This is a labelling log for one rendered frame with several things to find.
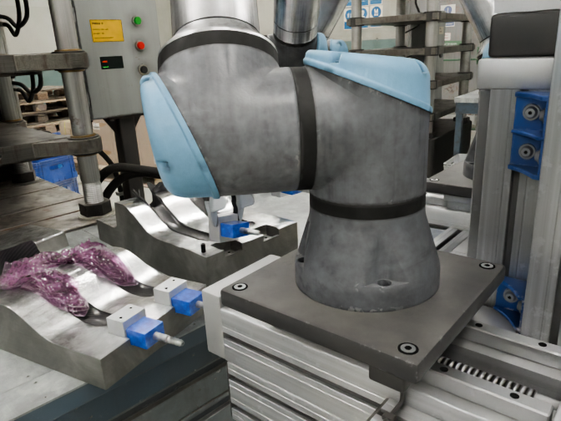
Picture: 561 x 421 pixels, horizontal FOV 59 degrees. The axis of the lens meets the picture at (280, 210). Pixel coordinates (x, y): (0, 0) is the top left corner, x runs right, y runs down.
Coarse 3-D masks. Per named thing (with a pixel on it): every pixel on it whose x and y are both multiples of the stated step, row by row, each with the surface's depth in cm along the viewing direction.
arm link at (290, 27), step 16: (288, 0) 75; (304, 0) 75; (320, 0) 78; (288, 16) 78; (304, 16) 77; (288, 32) 80; (304, 32) 80; (288, 48) 82; (304, 48) 83; (320, 48) 85; (288, 64) 85; (304, 64) 85
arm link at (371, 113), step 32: (320, 64) 43; (352, 64) 41; (384, 64) 41; (416, 64) 42; (320, 96) 42; (352, 96) 42; (384, 96) 41; (416, 96) 42; (320, 128) 42; (352, 128) 42; (384, 128) 42; (416, 128) 43; (320, 160) 43; (352, 160) 43; (384, 160) 43; (416, 160) 44; (320, 192) 47; (352, 192) 44; (384, 192) 44; (416, 192) 46
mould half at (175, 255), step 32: (160, 192) 127; (128, 224) 119; (160, 224) 116; (192, 224) 118; (256, 224) 114; (288, 224) 113; (160, 256) 111; (192, 256) 101; (224, 256) 100; (256, 256) 107
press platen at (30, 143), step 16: (0, 128) 180; (16, 128) 178; (0, 144) 146; (16, 144) 145; (32, 144) 147; (48, 144) 147; (64, 144) 148; (80, 144) 148; (96, 144) 151; (0, 160) 141; (16, 160) 144
